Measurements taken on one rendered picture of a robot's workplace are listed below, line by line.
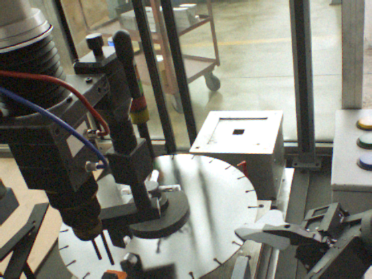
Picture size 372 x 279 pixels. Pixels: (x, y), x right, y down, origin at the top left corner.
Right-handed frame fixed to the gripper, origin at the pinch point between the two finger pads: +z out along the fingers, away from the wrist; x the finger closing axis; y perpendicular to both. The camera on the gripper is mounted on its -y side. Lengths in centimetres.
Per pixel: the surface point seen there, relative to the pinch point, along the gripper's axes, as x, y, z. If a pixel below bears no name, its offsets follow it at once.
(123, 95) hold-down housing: 32.7, -6.6, -7.1
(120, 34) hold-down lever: 38.0, -6.7, -12.7
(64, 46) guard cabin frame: 53, 34, 46
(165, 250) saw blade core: 11.5, -6.5, 6.6
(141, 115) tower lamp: 27.9, 22.4, 24.9
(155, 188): 18.7, 0.1, 7.9
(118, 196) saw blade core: 19.8, 1.7, 19.5
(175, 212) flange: 13.6, 0.3, 7.8
